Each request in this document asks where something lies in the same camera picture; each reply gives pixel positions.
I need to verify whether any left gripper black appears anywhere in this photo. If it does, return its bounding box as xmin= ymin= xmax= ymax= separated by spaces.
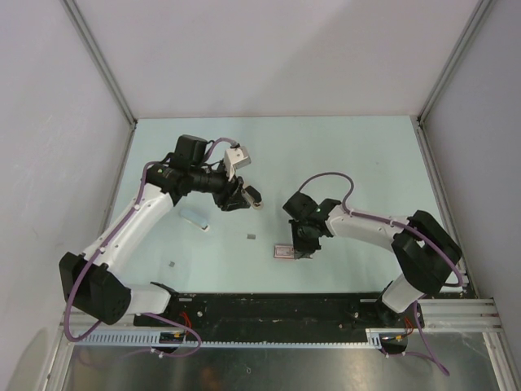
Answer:
xmin=190 ymin=160 xmax=251 ymax=212

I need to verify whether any beige black stapler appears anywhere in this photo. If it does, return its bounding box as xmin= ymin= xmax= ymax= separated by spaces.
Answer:
xmin=243 ymin=185 xmax=264 ymax=210

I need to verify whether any red white staple box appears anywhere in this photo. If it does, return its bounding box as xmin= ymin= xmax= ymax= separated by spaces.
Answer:
xmin=274 ymin=244 xmax=313 ymax=260

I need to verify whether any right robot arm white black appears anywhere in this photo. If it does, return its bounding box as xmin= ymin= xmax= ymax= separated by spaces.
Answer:
xmin=282 ymin=191 xmax=462 ymax=327

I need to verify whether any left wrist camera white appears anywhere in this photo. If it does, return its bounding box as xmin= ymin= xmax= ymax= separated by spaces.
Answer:
xmin=223 ymin=146 xmax=252 ymax=182

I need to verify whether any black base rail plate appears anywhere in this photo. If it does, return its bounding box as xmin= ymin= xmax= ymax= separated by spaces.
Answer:
xmin=134 ymin=292 xmax=422 ymax=344

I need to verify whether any aluminium frame rail front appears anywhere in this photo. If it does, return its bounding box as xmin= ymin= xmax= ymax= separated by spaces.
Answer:
xmin=70 ymin=298 xmax=501 ymax=350

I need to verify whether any left rear aluminium post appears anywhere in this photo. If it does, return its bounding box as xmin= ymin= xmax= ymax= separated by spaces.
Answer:
xmin=60 ymin=0 xmax=138 ymax=130

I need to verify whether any aluminium post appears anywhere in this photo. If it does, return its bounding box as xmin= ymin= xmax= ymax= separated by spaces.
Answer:
xmin=60 ymin=0 xmax=138 ymax=130
xmin=417 ymin=0 xmax=497 ymax=125

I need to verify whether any right rear aluminium post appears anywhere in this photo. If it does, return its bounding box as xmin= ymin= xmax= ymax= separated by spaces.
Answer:
xmin=417 ymin=0 xmax=497 ymax=125

